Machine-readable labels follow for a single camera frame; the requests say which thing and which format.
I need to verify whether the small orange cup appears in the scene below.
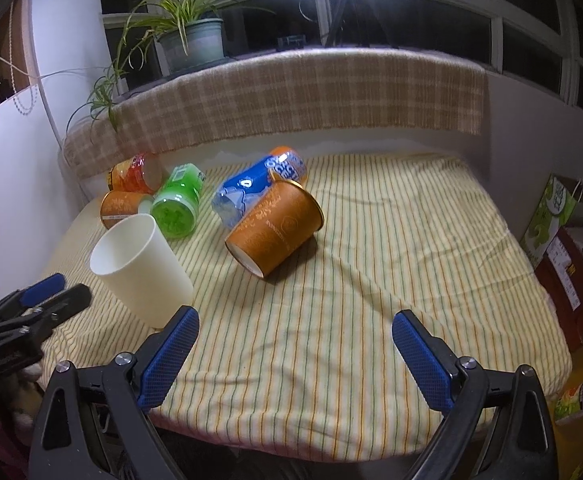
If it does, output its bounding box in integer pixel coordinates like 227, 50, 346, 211
100, 191, 155, 231

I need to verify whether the black tripod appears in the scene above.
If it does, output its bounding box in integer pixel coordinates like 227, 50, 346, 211
321, 0, 387, 48

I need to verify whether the white window frame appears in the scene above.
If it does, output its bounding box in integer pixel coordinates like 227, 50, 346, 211
99, 0, 583, 126

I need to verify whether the plaid beige blanket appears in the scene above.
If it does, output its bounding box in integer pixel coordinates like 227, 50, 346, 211
62, 47, 487, 178

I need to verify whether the white bead string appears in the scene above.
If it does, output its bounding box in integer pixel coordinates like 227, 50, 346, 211
12, 85, 40, 116

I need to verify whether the blue label plastic bottle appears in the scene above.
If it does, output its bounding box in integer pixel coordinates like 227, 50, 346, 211
212, 146, 308, 233

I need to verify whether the white cup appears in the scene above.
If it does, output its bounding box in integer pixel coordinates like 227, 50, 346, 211
90, 213, 195, 330

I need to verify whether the large orange paper cup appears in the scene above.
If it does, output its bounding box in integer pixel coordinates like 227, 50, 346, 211
225, 179, 325, 279

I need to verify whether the striped yellow sheet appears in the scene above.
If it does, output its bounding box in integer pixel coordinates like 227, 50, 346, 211
39, 152, 572, 463

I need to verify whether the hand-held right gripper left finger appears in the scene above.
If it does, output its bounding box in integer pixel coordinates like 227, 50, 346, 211
28, 305, 200, 480

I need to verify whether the green plastic bottle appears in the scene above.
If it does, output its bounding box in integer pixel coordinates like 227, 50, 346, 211
150, 163, 207, 239

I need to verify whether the green cardboard box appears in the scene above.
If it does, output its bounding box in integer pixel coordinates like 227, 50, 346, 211
519, 174, 579, 268

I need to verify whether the small packet on floor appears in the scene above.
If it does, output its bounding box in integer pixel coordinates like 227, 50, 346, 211
554, 380, 583, 426

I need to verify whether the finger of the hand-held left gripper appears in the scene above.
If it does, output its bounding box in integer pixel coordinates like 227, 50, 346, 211
0, 284, 92, 341
0, 273, 67, 318

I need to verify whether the red cardboard box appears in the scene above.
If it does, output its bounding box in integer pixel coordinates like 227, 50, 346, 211
536, 227, 583, 353

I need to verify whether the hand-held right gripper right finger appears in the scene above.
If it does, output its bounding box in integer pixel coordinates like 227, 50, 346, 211
391, 309, 559, 480

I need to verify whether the potted spider plant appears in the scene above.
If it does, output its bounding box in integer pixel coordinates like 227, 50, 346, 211
36, 0, 277, 133

